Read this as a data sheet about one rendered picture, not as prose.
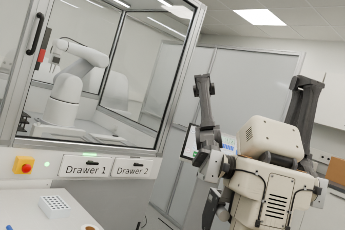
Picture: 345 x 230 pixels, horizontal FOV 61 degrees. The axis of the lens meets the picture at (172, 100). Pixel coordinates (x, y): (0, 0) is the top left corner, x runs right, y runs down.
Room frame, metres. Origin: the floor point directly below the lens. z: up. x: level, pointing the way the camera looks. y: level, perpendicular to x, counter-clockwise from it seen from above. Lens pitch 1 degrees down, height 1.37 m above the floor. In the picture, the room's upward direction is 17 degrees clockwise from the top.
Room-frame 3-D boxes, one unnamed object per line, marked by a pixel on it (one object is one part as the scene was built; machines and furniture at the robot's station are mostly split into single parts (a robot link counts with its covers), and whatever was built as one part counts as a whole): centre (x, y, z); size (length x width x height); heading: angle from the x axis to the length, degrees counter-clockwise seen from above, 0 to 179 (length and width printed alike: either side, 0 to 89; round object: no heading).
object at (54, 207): (1.21, 0.35, 0.78); 0.12 x 0.08 x 0.04; 47
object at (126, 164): (1.77, 0.11, 0.87); 0.29 x 0.02 x 0.11; 135
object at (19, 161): (1.30, 0.56, 0.88); 0.07 x 0.05 x 0.07; 135
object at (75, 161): (1.55, 0.34, 0.87); 0.29 x 0.02 x 0.11; 135
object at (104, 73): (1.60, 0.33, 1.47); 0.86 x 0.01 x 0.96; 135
